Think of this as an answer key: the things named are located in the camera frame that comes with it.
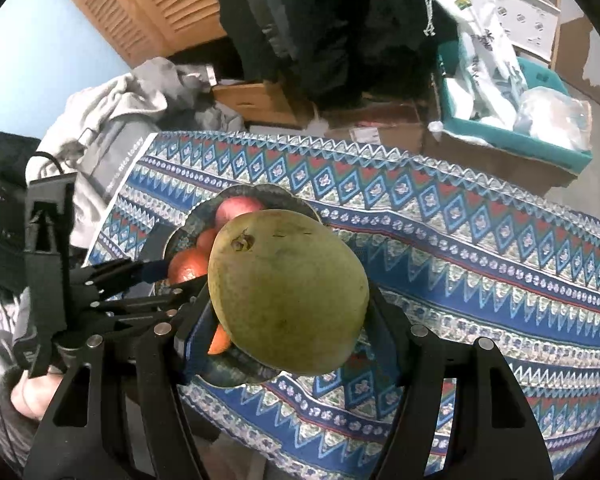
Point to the blue patterned tablecloth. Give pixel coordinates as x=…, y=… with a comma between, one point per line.
x=455, y=270

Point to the dark green glass bowl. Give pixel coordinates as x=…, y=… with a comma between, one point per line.
x=195, y=220

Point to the black bag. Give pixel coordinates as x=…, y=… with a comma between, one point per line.
x=2, y=210

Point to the clear plastic bag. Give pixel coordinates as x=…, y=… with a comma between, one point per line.
x=555, y=115

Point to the white patterned box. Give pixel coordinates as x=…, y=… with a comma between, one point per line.
x=525, y=20

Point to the person's left hand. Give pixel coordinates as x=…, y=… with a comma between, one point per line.
x=35, y=395

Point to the red apple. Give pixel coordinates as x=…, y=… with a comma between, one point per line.
x=236, y=210

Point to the green-yellow mango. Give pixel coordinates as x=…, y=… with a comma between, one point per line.
x=290, y=290

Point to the small red-orange fruit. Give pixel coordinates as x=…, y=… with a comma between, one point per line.
x=206, y=241

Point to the teal plastic basket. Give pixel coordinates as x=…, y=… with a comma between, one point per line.
x=530, y=145

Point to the large orange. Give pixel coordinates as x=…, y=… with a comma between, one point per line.
x=187, y=266

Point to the person's left forearm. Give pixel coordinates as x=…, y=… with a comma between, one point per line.
x=0, y=360

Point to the brown cardboard sheet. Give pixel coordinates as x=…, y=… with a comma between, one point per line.
x=575, y=55

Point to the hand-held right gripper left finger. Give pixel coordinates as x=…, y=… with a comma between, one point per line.
x=195, y=342

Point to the beige fleece garment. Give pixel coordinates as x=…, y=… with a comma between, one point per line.
x=70, y=125

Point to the wooden louvered door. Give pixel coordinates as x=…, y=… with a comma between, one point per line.
x=140, y=0

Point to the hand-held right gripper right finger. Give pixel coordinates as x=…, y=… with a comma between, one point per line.
x=380, y=340

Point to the grey printed garment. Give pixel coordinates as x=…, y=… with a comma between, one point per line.
x=115, y=155

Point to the white printed plastic bag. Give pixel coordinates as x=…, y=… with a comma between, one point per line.
x=480, y=45

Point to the large flat cardboard box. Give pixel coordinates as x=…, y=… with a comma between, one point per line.
x=495, y=165

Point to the brown cardboard box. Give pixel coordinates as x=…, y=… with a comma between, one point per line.
x=380, y=127

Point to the dark hanging clothes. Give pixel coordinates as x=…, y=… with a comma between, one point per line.
x=340, y=25

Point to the grey cloth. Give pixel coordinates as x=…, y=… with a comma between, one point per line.
x=180, y=90

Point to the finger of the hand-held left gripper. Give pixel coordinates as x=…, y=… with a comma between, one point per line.
x=155, y=270
x=145, y=307

